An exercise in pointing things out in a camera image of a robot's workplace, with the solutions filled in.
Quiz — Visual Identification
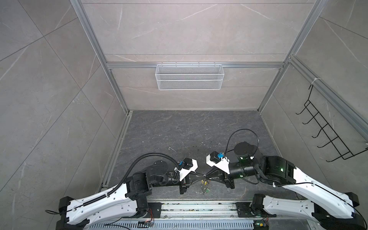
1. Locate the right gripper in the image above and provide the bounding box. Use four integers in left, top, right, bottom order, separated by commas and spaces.
205, 161, 261, 189

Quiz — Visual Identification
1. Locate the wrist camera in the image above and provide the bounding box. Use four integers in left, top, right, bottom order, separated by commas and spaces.
206, 151, 230, 174
178, 158, 198, 181

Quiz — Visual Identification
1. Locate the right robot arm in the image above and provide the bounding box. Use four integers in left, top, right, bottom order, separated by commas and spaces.
205, 141, 368, 230

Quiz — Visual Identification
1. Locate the metal keyring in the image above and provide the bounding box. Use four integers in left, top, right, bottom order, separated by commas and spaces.
200, 179, 209, 195

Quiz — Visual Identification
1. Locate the slotted cable duct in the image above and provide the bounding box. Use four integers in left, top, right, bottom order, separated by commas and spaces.
88, 219, 254, 230

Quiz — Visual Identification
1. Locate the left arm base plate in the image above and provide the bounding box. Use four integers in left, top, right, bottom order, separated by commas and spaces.
144, 202, 163, 219

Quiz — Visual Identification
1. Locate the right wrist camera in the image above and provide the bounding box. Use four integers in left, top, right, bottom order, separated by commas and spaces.
206, 151, 230, 174

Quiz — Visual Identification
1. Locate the white wire mesh basket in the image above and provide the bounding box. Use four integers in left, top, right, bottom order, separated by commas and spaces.
155, 64, 225, 91

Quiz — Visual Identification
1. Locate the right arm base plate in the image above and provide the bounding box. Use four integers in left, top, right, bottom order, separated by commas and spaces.
235, 202, 277, 218

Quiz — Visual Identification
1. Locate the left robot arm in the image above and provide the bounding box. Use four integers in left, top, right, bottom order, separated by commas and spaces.
45, 153, 205, 230

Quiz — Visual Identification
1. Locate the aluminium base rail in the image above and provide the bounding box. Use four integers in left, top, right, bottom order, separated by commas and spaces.
77, 199, 320, 222

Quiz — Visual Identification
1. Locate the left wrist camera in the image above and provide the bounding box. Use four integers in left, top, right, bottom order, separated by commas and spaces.
178, 158, 198, 181

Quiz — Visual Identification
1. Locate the black wire hook rack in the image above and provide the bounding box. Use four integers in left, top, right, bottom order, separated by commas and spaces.
295, 84, 368, 163

